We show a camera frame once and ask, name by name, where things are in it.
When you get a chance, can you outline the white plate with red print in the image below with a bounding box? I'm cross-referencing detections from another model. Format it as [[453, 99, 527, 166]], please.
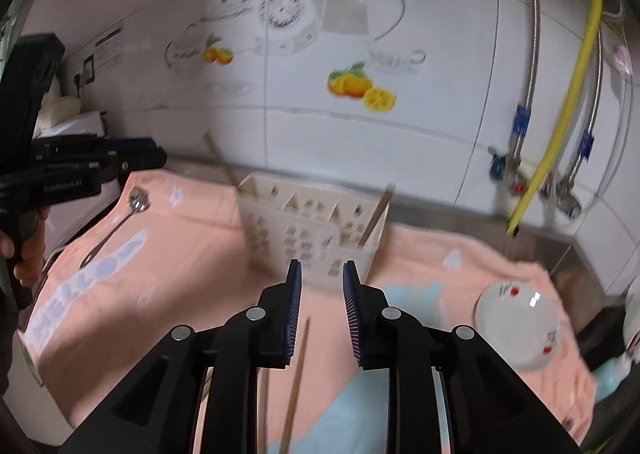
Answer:
[[473, 281, 561, 371]]

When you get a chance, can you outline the white microwave oven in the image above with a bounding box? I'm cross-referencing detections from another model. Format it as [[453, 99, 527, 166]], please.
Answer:
[[42, 169, 133, 265]]

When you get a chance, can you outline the cream round container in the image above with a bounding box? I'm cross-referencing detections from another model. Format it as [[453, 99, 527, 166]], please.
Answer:
[[39, 93, 84, 131]]

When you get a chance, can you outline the white wall label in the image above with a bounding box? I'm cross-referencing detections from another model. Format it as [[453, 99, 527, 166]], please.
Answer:
[[91, 26, 124, 71]]

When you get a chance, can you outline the yellow hose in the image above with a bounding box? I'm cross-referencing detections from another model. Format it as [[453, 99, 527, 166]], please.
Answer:
[[505, 0, 604, 238]]

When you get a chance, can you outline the braided metal hose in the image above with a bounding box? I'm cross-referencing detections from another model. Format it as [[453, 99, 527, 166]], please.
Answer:
[[510, 0, 545, 175], [564, 26, 607, 195]]

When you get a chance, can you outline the long metal spoon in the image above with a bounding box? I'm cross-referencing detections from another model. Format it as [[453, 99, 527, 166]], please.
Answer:
[[78, 186, 152, 271]]

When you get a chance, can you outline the person's left hand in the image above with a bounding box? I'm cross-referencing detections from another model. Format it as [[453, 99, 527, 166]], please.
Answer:
[[0, 213, 51, 287]]

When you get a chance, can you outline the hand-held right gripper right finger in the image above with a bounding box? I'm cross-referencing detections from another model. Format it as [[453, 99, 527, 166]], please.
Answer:
[[341, 260, 583, 454]]

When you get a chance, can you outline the beige plastic utensil holder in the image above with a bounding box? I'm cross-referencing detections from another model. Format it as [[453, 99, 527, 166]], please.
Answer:
[[236, 172, 392, 291]]

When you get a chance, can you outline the metal water valve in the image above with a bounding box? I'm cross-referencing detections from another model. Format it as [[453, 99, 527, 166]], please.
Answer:
[[554, 173, 585, 221]]

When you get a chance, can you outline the pink printed towel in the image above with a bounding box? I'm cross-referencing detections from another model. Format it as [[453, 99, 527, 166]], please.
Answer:
[[20, 168, 599, 454]]

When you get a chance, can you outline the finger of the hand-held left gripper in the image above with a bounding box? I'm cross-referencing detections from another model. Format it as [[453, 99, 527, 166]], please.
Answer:
[[100, 148, 169, 186], [101, 137, 157, 156]]

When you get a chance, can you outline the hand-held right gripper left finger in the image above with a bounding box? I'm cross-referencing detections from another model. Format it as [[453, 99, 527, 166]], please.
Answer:
[[60, 259, 303, 454]]

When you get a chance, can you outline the wooden chopstick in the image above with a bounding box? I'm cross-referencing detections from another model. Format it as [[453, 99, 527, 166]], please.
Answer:
[[276, 316, 312, 454], [356, 184, 397, 248], [202, 133, 244, 189]]

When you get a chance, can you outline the green cabinet door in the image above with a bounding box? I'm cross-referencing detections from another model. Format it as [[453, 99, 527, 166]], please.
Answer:
[[0, 0, 32, 67]]

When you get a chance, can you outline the blue handle water valve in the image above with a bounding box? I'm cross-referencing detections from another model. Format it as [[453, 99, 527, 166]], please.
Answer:
[[488, 144, 532, 198]]

